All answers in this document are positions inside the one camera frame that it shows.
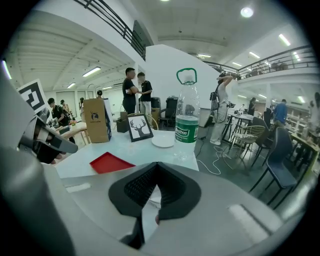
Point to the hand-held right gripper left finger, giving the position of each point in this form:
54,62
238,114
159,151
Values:
100,200

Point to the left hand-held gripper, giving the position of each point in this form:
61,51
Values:
32,97

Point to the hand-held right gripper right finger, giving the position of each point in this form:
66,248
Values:
212,212

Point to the red tray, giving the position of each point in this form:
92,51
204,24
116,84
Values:
110,163

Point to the person's left hand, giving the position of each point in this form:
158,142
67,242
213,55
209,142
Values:
58,158

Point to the brown paper bag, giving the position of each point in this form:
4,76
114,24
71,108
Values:
96,125

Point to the dark blue paper bag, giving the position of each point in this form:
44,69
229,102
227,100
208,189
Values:
108,125

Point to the pale blue tablecloth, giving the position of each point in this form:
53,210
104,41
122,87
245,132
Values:
140,155

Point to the dark brown box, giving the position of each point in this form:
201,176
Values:
122,126

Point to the clear bottle green label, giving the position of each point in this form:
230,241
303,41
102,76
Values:
186,132

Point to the white plate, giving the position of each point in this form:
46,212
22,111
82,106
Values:
162,141

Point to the blue chair black legs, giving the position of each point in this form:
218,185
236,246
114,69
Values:
282,150

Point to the black metal chair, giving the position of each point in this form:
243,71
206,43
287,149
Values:
260,125

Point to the black bin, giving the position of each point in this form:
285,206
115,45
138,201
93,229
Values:
155,102
172,107

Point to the yellow table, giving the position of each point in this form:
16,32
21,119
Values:
307,143

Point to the black deer picture frame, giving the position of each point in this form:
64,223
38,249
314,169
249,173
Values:
140,127

